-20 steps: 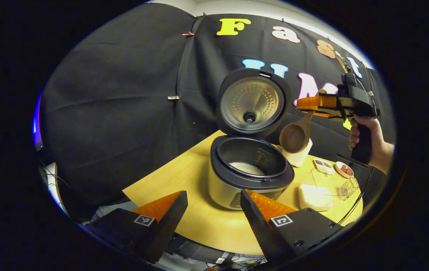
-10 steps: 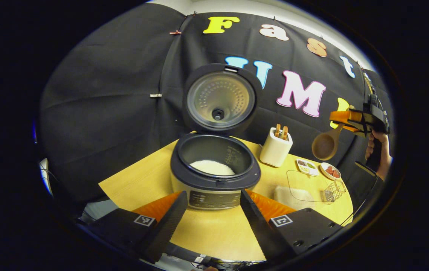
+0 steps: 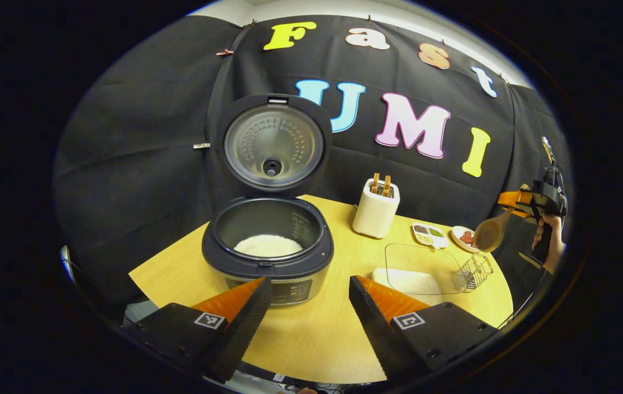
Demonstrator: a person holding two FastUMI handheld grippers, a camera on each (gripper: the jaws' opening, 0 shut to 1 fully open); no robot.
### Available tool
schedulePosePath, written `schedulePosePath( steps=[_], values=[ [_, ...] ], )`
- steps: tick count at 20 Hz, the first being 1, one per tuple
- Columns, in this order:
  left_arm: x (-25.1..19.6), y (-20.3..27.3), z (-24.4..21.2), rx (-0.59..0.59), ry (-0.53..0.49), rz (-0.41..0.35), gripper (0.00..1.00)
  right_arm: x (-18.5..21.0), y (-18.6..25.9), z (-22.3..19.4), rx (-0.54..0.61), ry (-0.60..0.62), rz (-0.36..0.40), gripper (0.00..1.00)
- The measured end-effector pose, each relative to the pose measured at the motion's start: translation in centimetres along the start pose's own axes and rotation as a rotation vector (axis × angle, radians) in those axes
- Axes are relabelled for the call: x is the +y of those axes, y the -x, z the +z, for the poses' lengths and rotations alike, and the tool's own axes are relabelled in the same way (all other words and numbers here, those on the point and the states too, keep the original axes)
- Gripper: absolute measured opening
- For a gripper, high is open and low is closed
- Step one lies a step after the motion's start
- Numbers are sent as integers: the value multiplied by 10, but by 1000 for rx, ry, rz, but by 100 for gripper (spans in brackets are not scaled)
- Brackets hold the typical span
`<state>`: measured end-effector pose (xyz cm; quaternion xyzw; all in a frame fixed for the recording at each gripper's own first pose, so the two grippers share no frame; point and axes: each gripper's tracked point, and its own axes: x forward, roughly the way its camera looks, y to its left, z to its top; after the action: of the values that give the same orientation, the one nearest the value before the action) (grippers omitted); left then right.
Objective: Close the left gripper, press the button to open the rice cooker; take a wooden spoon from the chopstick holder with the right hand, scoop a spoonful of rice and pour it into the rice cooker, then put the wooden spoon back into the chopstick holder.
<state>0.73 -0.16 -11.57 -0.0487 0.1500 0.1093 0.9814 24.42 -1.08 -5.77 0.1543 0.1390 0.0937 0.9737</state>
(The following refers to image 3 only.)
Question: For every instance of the white toaster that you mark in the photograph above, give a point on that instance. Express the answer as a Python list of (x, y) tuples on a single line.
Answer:
[(374, 216)]

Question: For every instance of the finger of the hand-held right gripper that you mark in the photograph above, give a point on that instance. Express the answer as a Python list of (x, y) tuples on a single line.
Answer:
[(511, 198), (522, 212)]

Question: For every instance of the dark grey rice cooker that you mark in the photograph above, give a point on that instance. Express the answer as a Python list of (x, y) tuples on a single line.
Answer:
[(267, 268)]

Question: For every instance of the red meat piece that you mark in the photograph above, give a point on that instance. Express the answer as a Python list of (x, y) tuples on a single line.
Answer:
[(466, 237)]

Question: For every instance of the black backdrop cloth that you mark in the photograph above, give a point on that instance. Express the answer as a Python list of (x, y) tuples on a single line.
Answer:
[(141, 148)]

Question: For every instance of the white round plate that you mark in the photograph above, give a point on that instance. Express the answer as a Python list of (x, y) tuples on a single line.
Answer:
[(455, 235)]

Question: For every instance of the pink clothes peg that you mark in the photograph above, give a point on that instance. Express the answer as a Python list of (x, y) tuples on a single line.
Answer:
[(225, 52)]

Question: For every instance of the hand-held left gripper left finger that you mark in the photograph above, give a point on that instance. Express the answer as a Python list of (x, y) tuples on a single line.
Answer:
[(245, 328)]

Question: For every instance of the wooden spoon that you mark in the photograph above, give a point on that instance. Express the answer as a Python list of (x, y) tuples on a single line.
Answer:
[(489, 232)]

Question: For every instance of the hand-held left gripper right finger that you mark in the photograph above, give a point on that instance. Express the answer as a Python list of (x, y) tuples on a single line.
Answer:
[(377, 334)]

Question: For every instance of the white divided bean dish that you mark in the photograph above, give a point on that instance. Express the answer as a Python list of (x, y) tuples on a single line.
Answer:
[(430, 239)]

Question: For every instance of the toast bread slice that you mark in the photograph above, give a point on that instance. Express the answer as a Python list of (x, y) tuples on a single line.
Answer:
[(376, 183), (386, 186)]

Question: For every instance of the clear plastic rice box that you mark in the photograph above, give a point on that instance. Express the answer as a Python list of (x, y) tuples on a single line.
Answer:
[(399, 257)]

